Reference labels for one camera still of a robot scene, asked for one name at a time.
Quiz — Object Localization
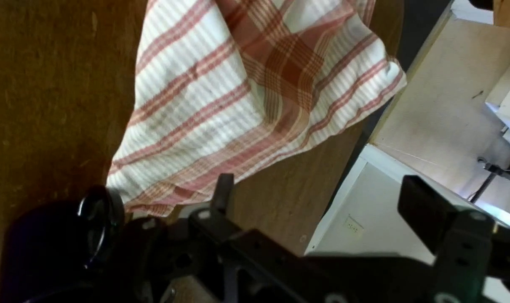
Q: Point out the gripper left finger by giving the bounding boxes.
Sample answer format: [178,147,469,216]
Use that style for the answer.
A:
[187,173,350,303]

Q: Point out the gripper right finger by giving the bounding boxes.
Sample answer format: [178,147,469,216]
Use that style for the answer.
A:
[397,175,510,303]

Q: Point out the red and white striped towel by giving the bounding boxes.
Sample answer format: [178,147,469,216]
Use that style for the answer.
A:
[107,0,408,218]

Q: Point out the black stand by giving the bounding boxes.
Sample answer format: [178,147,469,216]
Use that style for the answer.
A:
[469,156,510,203]

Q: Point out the wooden furniture piece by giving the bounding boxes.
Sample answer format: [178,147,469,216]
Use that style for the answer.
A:
[493,0,510,29]

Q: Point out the white wall socket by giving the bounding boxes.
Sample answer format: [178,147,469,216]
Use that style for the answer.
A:
[343,215,365,239]

